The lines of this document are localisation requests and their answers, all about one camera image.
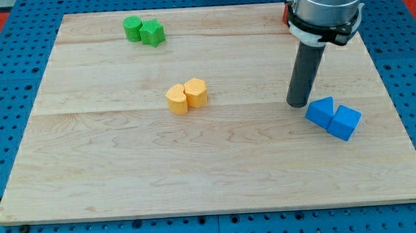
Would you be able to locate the green star block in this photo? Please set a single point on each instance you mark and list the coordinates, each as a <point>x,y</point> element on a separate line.
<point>152,33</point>

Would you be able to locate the blue cube block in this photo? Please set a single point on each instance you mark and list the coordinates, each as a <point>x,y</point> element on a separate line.
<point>344,122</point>

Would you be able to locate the red block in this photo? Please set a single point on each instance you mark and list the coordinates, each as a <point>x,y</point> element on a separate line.
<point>285,15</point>

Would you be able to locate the green cylinder block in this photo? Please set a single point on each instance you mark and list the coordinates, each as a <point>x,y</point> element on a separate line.
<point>132,26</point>

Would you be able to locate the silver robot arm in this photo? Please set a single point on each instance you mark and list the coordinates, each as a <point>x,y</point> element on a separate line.
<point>319,22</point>

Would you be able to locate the blue triangle block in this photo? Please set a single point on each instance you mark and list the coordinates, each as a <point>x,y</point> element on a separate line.
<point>321,112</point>

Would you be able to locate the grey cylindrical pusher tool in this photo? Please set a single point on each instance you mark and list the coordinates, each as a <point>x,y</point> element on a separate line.
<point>303,76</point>

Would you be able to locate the yellow heart block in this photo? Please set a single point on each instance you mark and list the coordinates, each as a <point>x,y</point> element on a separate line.
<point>177,100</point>

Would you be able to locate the wooden board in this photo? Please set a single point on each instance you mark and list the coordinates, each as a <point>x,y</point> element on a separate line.
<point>102,145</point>

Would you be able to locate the yellow pentagon block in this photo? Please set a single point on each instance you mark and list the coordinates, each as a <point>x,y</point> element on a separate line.
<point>196,93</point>

